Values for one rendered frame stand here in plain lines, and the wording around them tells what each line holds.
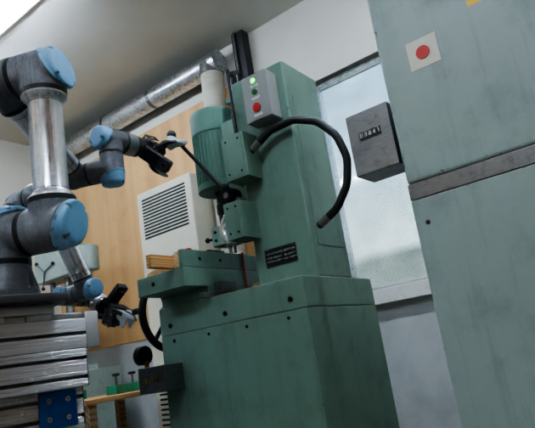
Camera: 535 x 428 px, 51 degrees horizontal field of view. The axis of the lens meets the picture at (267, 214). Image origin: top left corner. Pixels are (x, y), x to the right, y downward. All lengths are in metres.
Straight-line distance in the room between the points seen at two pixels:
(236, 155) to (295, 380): 0.71
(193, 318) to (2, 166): 3.61
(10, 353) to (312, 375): 0.75
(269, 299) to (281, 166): 0.43
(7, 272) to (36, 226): 0.13
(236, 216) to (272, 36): 2.23
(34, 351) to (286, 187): 0.85
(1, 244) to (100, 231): 3.26
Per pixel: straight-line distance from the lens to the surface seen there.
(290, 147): 1.79
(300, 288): 1.58
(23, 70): 1.61
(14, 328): 1.47
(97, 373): 4.11
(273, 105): 1.81
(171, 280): 1.78
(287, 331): 1.61
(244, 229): 1.74
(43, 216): 1.45
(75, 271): 2.22
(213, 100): 3.78
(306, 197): 1.74
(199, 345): 1.82
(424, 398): 3.04
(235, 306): 1.72
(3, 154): 5.27
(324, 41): 3.57
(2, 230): 1.51
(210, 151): 2.04
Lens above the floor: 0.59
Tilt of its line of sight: 14 degrees up
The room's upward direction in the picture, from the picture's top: 9 degrees counter-clockwise
